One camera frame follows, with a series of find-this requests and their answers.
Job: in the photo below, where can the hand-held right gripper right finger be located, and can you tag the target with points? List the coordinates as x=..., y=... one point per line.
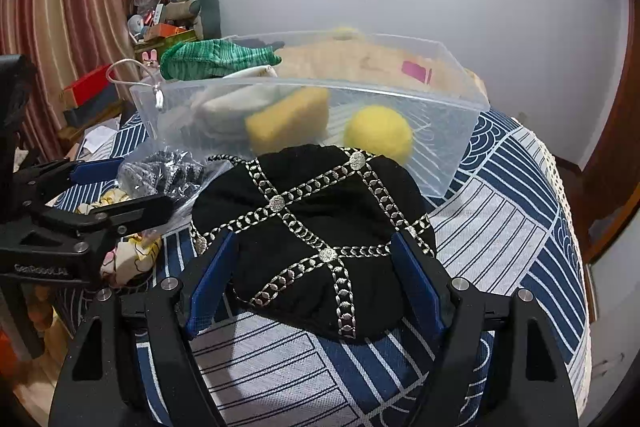
x=419, y=279

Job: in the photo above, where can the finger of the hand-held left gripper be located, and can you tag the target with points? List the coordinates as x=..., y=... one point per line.
x=135, y=213
x=95, y=170

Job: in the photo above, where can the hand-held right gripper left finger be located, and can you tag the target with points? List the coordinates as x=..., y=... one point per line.
x=212, y=284

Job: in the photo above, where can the plastic bag with grey scrunchie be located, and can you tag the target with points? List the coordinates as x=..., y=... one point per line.
x=160, y=177

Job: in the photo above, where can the black cap with silver trim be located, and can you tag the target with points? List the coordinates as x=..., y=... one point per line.
x=280, y=257

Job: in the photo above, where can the clear plastic storage bin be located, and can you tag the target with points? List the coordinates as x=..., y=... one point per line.
x=440, y=147

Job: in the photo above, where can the white papers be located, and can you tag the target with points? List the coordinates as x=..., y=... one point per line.
x=97, y=139

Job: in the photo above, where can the yellow floral cloth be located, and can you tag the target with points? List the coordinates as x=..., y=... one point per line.
x=127, y=263

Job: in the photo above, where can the dark blue box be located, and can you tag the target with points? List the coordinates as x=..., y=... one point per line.
x=97, y=107

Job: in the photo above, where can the red box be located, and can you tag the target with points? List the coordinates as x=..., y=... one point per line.
x=87, y=87

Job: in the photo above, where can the white folded cloth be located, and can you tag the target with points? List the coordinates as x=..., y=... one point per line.
x=225, y=112

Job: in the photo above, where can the yellow ball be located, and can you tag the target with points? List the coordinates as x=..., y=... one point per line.
x=377, y=133

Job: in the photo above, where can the green knitted cloth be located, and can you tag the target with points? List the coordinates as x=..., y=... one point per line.
x=210, y=59

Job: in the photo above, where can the pile of assorted clutter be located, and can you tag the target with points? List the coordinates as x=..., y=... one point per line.
x=150, y=7

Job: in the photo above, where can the yellow sponge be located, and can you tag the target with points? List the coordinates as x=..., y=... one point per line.
x=287, y=117

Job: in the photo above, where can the grey green stuffed toy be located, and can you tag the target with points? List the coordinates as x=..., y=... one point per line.
x=207, y=7

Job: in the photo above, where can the pink label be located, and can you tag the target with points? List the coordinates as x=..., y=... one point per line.
x=416, y=72

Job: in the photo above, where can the beige blanket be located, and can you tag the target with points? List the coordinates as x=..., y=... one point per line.
x=350, y=59

